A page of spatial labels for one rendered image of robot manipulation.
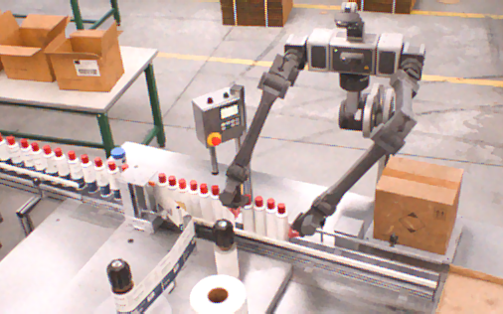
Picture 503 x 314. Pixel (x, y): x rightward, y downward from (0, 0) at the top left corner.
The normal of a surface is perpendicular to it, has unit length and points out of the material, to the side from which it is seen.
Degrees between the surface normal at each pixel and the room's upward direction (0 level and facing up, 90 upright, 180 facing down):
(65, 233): 0
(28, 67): 90
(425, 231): 90
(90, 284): 0
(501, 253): 0
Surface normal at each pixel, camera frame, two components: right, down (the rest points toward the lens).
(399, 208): -0.41, 0.56
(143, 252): -0.07, -0.81
